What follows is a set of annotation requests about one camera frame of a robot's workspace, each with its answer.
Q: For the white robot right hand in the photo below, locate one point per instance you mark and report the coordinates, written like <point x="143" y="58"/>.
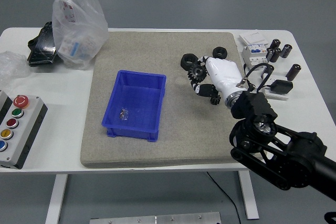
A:
<point x="223" y="73"/>

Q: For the large black gear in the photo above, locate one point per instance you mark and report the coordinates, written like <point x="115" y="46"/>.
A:
<point x="197" y="73"/>

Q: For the small black gear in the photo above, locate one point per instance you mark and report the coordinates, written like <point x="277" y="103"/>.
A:
<point x="215" y="100"/>

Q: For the blue plastic box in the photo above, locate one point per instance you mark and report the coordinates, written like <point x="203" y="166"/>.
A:
<point x="131" y="129"/>

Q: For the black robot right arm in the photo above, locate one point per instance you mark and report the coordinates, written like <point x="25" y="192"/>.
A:
<point x="302" y="150"/>

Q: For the small black hex nut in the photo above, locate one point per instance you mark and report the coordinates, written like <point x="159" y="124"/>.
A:
<point x="219" y="52"/>

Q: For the large black hex nut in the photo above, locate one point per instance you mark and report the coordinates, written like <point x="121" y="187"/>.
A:
<point x="187" y="61"/>

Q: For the grey push-button control box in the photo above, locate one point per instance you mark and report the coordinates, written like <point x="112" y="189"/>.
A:
<point x="23" y="129"/>

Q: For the white circuit breaker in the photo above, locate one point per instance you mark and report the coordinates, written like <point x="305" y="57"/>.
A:
<point x="253" y="56"/>

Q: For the black cylindrical capacitor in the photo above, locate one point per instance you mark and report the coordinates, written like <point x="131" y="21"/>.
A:
<point x="270" y="54"/>
<point x="277" y="55"/>
<point x="293" y="72"/>
<point x="267" y="71"/>
<point x="275" y="44"/>
<point x="287" y="51"/>

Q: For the black power adapter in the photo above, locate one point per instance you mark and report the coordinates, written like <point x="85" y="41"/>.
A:
<point x="282" y="86"/>

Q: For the grey-brown mat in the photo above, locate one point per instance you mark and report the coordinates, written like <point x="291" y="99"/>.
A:
<point x="157" y="51"/>

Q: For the small clear screw bag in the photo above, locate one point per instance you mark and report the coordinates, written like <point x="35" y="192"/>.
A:
<point x="124" y="113"/>

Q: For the white table leg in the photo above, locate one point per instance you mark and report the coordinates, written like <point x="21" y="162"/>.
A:
<point x="56" y="197"/>
<point x="249" y="195"/>

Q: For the white plastic bag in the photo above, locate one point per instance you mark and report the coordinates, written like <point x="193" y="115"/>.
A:
<point x="78" y="32"/>

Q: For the black wrapped metal part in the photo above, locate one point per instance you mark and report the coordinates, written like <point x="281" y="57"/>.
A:
<point x="43" y="48"/>

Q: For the clear bubble wrap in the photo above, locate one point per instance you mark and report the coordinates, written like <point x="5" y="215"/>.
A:
<point x="10" y="66"/>

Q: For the white flat switch plate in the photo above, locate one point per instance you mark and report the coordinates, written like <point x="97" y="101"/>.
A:
<point x="253" y="38"/>

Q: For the white wall socket plate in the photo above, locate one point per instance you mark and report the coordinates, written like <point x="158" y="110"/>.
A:
<point x="278" y="96"/>

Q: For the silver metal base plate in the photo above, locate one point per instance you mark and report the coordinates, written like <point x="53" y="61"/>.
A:
<point x="157" y="219"/>

